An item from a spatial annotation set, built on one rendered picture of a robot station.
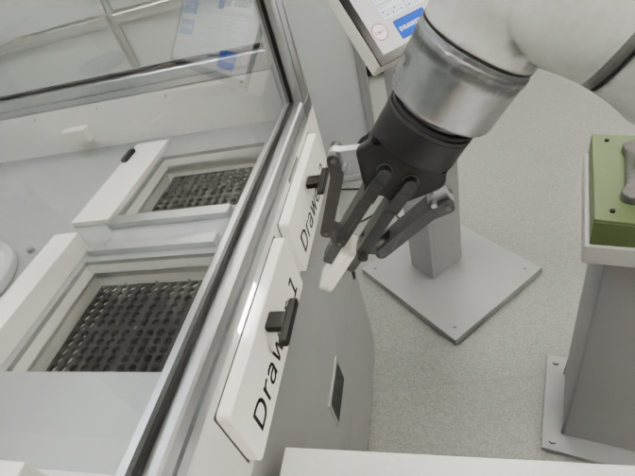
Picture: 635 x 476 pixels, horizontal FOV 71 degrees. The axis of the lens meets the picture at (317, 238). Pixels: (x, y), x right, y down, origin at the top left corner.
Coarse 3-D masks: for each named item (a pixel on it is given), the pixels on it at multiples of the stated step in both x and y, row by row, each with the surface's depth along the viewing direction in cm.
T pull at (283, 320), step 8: (288, 304) 60; (296, 304) 60; (272, 312) 60; (280, 312) 59; (288, 312) 59; (296, 312) 60; (272, 320) 59; (280, 320) 58; (288, 320) 58; (272, 328) 58; (280, 328) 58; (288, 328) 57; (280, 336) 56; (288, 336) 56; (280, 344) 56; (288, 344) 56
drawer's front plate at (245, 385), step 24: (288, 264) 69; (264, 288) 61; (288, 288) 68; (264, 312) 59; (264, 336) 58; (240, 360) 53; (264, 360) 57; (240, 384) 51; (264, 384) 57; (240, 408) 50; (264, 408) 56; (240, 432) 50; (264, 432) 56
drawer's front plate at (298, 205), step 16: (304, 144) 88; (304, 160) 84; (320, 160) 93; (304, 176) 81; (304, 192) 80; (288, 208) 74; (304, 208) 80; (288, 224) 71; (304, 224) 79; (288, 240) 73; (304, 240) 78; (304, 256) 77
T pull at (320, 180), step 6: (324, 168) 83; (324, 174) 82; (312, 180) 81; (318, 180) 81; (324, 180) 80; (306, 186) 81; (312, 186) 81; (318, 186) 79; (324, 186) 80; (318, 192) 79
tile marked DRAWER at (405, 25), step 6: (414, 12) 104; (420, 12) 104; (402, 18) 103; (408, 18) 103; (414, 18) 104; (396, 24) 102; (402, 24) 102; (408, 24) 103; (414, 24) 103; (402, 30) 102; (408, 30) 103; (402, 36) 102; (408, 36) 102
